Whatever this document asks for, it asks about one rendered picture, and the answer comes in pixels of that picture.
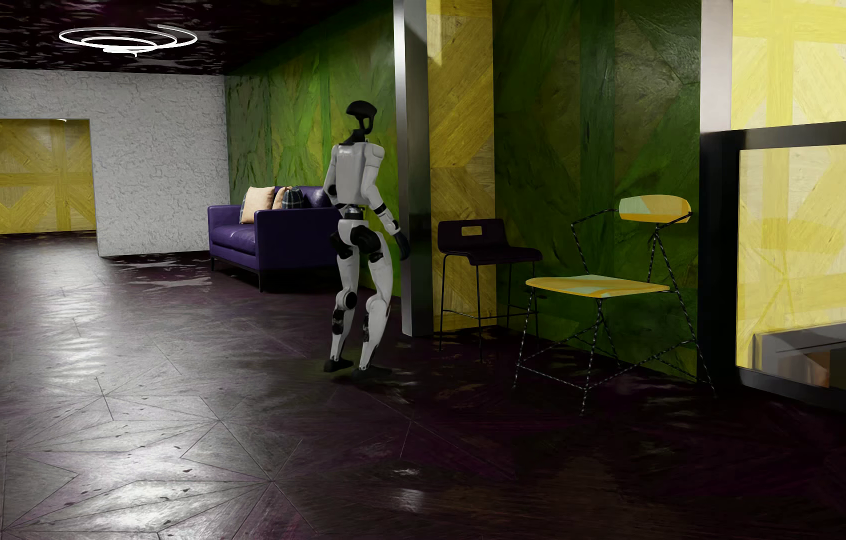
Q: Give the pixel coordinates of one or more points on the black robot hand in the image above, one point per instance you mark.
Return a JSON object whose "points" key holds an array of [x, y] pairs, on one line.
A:
{"points": [[402, 245]]}

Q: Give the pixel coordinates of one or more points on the black bar stool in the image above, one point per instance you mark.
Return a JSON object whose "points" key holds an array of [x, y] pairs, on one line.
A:
{"points": [[477, 240]]}

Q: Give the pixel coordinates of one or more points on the silver metal pillar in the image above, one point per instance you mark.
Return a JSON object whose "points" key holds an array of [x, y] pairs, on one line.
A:
{"points": [[414, 165]]}

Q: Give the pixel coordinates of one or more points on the white humanoid robot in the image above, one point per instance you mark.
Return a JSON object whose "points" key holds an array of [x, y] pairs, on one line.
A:
{"points": [[353, 176]]}

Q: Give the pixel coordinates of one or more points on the dark plaid cushion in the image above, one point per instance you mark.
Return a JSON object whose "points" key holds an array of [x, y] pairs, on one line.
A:
{"points": [[292, 198]]}

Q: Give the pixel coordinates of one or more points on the purple sofa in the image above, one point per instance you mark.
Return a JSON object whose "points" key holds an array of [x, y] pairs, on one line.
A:
{"points": [[273, 236]]}

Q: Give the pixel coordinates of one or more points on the beige cushion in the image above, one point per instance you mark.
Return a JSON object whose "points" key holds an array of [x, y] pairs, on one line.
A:
{"points": [[257, 203]]}

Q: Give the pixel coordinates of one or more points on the white spiral ceiling lamp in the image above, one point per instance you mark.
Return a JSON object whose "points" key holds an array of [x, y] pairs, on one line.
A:
{"points": [[127, 38]]}

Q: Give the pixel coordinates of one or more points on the black-framed glass partition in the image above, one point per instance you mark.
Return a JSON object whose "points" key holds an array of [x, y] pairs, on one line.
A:
{"points": [[805, 255]]}

